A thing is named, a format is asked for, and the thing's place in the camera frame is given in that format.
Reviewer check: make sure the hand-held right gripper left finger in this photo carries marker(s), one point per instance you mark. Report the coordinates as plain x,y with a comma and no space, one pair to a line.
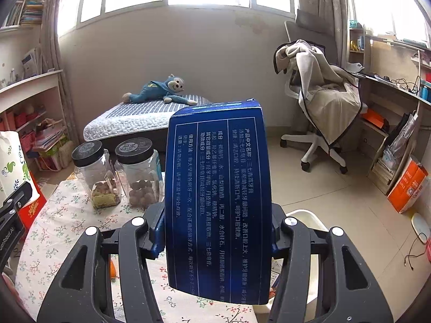
157,242

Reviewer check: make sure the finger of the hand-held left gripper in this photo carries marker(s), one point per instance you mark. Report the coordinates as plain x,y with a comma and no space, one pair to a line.
25,195

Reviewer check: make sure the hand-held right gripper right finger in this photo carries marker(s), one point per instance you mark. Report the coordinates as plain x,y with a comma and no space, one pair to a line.
276,239

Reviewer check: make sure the red cardboard gift box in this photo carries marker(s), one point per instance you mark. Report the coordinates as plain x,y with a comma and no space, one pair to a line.
33,210

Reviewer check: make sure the paper cup with green leaves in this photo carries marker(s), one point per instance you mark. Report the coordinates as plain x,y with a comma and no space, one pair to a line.
13,165

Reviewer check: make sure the white plastic bin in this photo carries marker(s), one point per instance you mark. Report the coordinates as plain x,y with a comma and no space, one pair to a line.
311,217

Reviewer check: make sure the blue toothpaste box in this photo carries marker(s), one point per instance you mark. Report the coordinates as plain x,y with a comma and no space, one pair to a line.
219,191

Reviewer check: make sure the blue and white food packet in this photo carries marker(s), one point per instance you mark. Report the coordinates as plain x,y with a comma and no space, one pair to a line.
275,276

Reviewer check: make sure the floral tablecloth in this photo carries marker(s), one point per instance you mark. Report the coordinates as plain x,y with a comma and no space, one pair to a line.
67,215

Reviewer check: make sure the orange sausage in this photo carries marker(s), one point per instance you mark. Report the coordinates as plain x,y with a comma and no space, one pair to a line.
112,269

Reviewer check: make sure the pink storage basket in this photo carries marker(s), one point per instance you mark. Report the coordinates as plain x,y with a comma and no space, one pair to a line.
28,139

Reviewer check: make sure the white tote bag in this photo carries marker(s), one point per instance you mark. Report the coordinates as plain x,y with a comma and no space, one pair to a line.
67,154

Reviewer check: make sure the stack of picture books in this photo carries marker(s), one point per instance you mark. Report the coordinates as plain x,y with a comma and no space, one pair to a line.
48,138

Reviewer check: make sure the clear jar of peanuts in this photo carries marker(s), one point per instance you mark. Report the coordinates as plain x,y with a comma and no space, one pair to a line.
94,175

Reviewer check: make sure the clear jar of brown nuts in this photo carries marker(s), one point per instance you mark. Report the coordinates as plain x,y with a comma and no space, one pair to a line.
141,171

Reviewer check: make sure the white office chair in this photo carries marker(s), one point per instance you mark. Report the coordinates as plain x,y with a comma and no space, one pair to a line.
313,141

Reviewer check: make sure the white bookshelf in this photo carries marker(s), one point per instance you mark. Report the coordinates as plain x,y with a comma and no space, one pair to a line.
33,84

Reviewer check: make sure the low bed with grey quilt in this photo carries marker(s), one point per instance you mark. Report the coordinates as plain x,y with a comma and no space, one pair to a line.
134,117

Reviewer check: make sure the orange cardboard box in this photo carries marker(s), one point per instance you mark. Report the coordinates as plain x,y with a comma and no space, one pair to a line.
405,188

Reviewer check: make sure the patterned grey curtain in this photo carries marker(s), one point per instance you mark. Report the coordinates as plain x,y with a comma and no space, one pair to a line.
323,6
55,57

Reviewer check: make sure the white bathroom scale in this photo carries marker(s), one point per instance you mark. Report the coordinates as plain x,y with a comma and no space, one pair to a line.
421,227

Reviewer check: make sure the beige blanket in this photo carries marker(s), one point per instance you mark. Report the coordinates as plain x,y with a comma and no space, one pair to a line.
326,101

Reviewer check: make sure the blue monkey plush toy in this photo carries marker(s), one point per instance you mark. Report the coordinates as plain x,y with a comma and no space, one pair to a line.
158,89

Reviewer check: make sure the orange package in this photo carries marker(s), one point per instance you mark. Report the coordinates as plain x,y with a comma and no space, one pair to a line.
373,117

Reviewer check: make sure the grey plastic bag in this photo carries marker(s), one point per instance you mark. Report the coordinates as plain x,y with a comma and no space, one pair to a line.
400,141

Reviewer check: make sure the row of shelf books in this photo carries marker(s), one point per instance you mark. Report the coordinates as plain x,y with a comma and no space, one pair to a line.
30,11

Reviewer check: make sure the white study desk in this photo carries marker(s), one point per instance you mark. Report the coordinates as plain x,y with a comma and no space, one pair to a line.
397,91

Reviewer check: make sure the blue bottle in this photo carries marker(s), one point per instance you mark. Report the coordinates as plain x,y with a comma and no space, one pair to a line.
425,91

